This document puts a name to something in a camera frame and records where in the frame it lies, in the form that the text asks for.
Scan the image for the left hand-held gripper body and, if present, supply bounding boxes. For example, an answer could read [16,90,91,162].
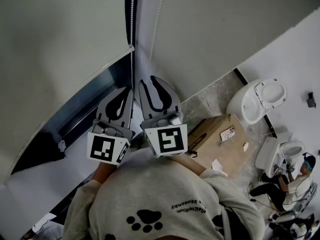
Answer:
[86,118,136,165]

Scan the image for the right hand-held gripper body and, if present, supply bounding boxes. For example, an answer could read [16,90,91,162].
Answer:
[139,111,189,158]

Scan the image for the white roller blind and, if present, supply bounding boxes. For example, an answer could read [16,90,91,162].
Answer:
[0,0,135,185]

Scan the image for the white bead pull chain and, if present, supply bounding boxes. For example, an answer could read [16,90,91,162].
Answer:
[128,0,168,90]

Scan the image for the person's left forearm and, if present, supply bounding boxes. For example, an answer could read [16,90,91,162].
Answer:
[92,161,118,185]

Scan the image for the person's right forearm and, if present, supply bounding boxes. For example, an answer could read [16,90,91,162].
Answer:
[169,155,208,176]

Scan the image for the white toilet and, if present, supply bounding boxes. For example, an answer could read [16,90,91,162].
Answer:
[254,131,306,179]
[226,78,288,126]

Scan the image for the black framed window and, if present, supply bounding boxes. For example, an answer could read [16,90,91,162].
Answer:
[9,51,136,175]

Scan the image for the large cardboard box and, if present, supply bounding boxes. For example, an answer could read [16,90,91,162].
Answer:
[186,112,252,179]

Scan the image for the beige paw print sweatshirt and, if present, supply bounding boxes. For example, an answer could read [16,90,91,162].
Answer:
[63,148,266,240]

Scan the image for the crumpled white paper sheets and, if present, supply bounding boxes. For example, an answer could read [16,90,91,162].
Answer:
[211,158,229,177]

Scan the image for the phone with patterned case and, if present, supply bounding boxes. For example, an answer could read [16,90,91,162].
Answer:
[219,125,236,142]

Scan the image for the black bag with grey strap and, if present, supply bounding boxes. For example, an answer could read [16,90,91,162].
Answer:
[221,204,251,240]

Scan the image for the black wall bracket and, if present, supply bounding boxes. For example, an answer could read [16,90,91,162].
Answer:
[306,91,317,108]

